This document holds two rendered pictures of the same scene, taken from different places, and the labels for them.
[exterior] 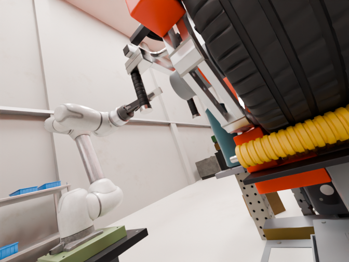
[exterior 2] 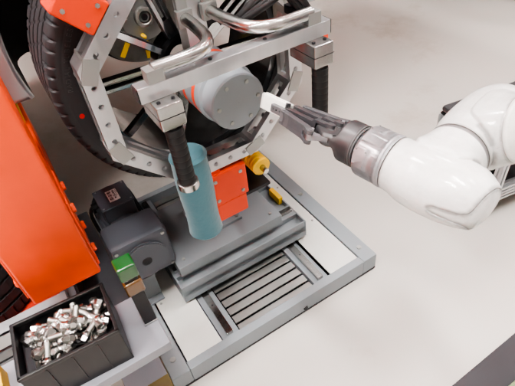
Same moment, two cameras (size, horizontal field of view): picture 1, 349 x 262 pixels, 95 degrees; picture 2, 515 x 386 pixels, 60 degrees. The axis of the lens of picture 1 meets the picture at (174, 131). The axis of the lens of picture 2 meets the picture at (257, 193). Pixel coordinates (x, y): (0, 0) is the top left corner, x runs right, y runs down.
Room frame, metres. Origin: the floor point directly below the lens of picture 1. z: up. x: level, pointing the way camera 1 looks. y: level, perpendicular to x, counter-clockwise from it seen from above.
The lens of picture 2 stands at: (1.34, 0.32, 1.35)
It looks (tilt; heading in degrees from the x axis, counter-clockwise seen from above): 42 degrees down; 208
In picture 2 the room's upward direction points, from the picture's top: 8 degrees counter-clockwise
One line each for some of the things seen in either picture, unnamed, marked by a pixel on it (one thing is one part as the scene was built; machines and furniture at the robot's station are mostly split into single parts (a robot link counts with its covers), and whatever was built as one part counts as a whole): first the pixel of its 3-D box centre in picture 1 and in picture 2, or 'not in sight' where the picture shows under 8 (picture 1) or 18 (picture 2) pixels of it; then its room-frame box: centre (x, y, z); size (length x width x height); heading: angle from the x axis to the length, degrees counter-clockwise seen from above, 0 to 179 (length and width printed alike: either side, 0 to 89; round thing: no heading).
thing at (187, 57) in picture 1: (216, 60); (201, 73); (0.51, -0.22, 0.85); 0.54 x 0.07 x 0.54; 145
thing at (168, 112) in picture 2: not in sight; (162, 106); (0.76, -0.15, 0.93); 0.09 x 0.05 x 0.05; 55
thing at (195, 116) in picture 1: (191, 104); (181, 156); (0.78, -0.13, 0.83); 0.04 x 0.04 x 0.16
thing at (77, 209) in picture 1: (76, 209); not in sight; (0.93, 0.67, 0.52); 0.18 x 0.16 x 0.22; 154
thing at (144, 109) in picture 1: (141, 91); (319, 95); (0.50, 0.07, 0.83); 0.04 x 0.04 x 0.16
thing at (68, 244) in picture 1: (75, 238); not in sight; (0.91, 0.68, 0.38); 0.22 x 0.18 x 0.06; 150
